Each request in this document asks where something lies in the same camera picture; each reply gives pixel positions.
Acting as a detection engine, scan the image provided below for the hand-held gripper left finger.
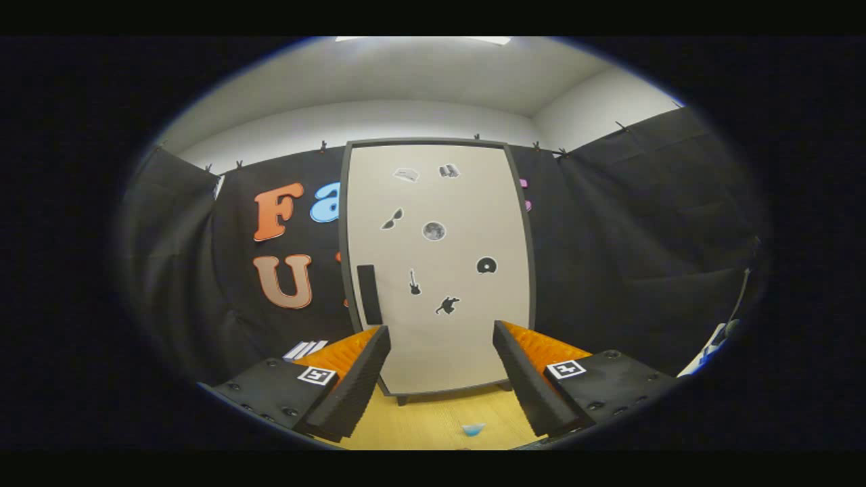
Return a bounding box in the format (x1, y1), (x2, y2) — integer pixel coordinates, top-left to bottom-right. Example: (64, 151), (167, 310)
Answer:
(211, 325), (392, 442)

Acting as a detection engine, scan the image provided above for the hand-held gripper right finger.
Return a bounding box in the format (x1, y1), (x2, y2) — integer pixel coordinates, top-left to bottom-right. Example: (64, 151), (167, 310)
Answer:
(493, 321), (677, 438)

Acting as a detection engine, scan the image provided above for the grey cabinet body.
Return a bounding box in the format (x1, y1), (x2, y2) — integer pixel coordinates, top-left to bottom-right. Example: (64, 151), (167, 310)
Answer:
(338, 138), (539, 407)

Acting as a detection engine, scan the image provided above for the white blue object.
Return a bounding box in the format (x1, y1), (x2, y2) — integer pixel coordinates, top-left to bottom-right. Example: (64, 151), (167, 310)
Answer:
(677, 320), (742, 378)

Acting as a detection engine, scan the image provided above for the black door handle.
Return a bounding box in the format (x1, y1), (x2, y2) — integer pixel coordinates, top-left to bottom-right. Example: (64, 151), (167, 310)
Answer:
(357, 264), (384, 326)

